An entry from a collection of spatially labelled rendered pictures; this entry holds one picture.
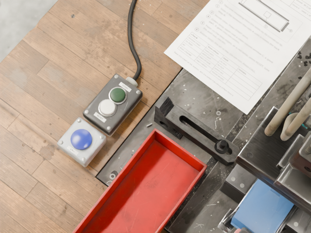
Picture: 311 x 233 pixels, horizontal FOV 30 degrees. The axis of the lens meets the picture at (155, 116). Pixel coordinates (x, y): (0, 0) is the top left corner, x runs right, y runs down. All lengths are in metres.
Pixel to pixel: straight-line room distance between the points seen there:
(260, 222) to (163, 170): 0.21
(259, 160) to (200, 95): 0.31
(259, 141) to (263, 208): 0.17
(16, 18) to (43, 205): 1.28
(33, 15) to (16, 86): 1.12
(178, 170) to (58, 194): 0.23
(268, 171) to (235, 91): 0.33
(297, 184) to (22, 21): 1.61
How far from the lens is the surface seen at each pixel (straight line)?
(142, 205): 1.09
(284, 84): 1.20
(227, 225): 1.02
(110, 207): 1.09
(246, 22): 1.24
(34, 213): 1.11
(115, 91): 1.12
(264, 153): 0.89
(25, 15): 2.29
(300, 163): 0.78
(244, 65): 1.20
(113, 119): 1.11
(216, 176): 1.12
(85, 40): 1.21
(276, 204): 1.03
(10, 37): 2.26
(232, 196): 1.09
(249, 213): 1.02
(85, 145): 1.09
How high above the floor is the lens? 1.98
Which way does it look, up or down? 71 degrees down
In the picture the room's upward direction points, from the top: 6 degrees clockwise
